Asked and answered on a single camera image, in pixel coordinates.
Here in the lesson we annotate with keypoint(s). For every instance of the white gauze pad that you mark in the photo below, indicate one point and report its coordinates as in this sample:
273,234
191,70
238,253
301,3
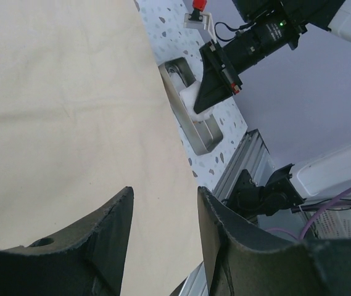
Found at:
189,99

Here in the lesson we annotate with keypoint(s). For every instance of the beige cloth mat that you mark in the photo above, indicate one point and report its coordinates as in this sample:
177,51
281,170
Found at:
83,114

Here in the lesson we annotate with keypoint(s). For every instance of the steel hemostat forceps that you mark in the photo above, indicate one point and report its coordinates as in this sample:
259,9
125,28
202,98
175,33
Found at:
176,78

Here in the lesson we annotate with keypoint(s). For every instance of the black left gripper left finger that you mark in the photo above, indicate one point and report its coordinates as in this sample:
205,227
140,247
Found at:
85,258

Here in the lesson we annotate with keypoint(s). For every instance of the steel instrument tray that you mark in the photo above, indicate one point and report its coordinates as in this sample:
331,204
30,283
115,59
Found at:
201,129

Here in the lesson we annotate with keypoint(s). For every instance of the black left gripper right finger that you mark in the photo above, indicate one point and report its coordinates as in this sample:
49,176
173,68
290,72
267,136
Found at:
242,259

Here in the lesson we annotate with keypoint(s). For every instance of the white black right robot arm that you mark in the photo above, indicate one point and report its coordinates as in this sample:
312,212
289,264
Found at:
292,60

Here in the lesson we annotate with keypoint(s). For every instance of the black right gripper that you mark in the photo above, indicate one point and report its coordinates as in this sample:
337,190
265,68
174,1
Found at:
251,44

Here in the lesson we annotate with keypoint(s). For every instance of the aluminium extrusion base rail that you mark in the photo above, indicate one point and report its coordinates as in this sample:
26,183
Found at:
252,155

